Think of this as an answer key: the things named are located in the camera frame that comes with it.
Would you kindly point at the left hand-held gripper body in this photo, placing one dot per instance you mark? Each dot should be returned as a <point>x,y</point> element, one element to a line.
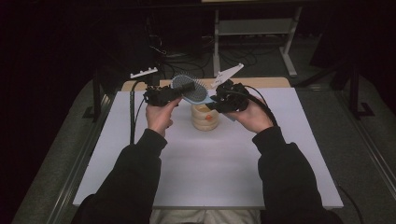
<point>160,95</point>

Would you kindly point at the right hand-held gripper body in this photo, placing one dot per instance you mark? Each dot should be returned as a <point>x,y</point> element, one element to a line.
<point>235,98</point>

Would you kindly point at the light blue hairbrush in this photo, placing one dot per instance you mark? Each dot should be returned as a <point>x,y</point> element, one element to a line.
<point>199,93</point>

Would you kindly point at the cream ribbed cup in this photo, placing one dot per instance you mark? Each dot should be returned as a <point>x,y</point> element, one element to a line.
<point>202,123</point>

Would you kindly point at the person's left hand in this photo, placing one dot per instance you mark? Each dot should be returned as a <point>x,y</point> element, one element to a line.
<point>160,118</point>

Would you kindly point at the person's right hand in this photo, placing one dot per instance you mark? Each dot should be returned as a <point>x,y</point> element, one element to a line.
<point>253,118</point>

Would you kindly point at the white table mat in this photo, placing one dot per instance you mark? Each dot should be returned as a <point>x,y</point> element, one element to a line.
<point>211,161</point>

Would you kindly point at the black metal stand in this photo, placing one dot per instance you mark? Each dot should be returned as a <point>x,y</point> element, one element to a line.
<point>355,93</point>
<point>97,99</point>

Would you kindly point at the white metal stand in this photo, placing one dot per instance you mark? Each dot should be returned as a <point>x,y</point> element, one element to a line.
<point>255,26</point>

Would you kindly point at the person's light pants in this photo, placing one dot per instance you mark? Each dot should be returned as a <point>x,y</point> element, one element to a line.
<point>205,216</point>

